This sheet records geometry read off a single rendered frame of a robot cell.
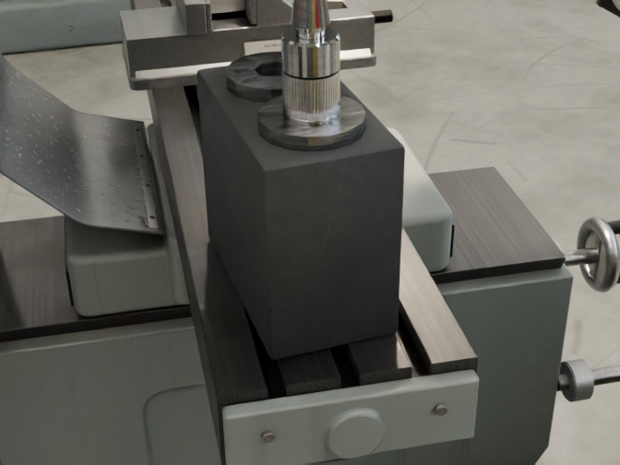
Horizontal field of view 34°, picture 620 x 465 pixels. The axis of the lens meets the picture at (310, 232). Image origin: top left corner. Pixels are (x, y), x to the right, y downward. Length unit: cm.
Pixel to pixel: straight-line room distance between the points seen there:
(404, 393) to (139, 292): 50
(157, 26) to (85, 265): 37
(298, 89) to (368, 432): 30
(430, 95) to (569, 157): 63
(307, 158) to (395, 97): 291
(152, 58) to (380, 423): 70
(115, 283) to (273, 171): 52
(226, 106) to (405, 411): 31
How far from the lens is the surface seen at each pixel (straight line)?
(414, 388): 89
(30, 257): 146
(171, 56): 143
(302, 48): 81
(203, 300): 98
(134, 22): 148
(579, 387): 155
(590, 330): 258
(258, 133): 85
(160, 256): 127
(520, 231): 149
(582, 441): 227
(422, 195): 137
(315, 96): 82
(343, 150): 82
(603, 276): 161
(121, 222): 124
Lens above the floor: 150
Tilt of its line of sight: 31 degrees down
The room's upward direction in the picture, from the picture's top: 1 degrees counter-clockwise
